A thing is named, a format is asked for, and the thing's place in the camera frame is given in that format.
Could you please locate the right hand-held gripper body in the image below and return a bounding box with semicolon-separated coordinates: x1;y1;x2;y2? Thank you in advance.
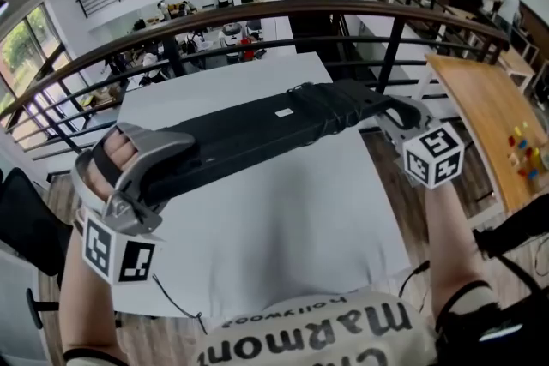
401;114;466;189

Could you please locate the black harness with cables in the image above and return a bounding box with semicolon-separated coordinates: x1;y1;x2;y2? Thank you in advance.
432;226;549;366

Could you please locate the black keyboard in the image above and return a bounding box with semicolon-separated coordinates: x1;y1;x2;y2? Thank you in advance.
141;81;398;207

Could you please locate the black office chair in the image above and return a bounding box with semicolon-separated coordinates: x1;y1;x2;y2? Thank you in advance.
0;166;74;331

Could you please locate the long wooden table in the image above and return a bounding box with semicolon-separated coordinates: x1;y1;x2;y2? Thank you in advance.
418;53;549;228

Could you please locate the wood-topped black railing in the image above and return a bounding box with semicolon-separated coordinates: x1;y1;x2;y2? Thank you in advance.
0;0;511;168

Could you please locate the small wooden table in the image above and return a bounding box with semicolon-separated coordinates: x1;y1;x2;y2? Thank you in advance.
497;46;537;95

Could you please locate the person's left hand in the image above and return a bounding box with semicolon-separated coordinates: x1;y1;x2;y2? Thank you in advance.
83;131;141;207

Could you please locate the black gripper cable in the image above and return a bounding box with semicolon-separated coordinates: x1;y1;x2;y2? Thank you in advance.
396;259;431;301
152;273;211;335

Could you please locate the pile of coloured toy blocks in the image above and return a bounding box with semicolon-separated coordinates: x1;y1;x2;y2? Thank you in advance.
505;122;546;181

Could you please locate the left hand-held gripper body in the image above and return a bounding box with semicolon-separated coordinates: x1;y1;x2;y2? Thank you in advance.
70;122;164;286

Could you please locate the person's right forearm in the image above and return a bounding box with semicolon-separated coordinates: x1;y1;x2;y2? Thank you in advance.
424;179;494;318

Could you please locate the large glass window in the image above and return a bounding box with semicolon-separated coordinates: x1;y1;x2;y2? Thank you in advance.
0;3;74;129

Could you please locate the cream printed t-shirt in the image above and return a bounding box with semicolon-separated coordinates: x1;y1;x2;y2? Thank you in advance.
62;289;494;366

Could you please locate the person's left forearm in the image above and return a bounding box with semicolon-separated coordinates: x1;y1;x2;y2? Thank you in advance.
57;226;125;361

